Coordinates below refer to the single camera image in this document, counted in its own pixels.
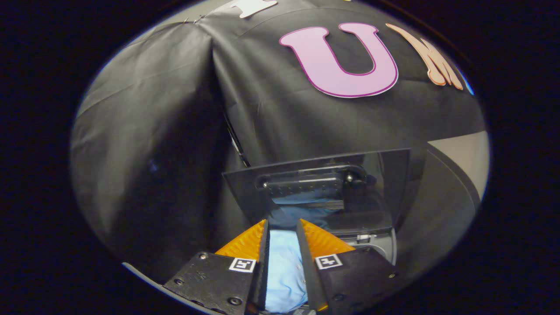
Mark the black backdrop cloth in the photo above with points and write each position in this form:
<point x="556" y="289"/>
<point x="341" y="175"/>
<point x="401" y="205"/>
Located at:
<point x="153" y="131"/>

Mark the light blue shirt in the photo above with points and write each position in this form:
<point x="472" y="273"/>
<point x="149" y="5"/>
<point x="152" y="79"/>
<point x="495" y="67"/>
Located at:
<point x="284" y="271"/>

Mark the beige cabinet with dark frame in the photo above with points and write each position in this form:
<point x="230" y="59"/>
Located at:
<point x="463" y="153"/>

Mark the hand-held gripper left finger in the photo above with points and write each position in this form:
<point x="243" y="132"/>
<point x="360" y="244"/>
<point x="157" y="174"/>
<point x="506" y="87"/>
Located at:
<point x="262" y="271"/>

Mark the dark washing machine lid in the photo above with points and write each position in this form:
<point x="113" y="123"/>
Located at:
<point x="385" y="175"/>

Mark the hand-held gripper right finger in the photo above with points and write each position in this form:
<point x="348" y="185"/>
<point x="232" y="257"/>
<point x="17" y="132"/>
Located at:
<point x="308" y="271"/>

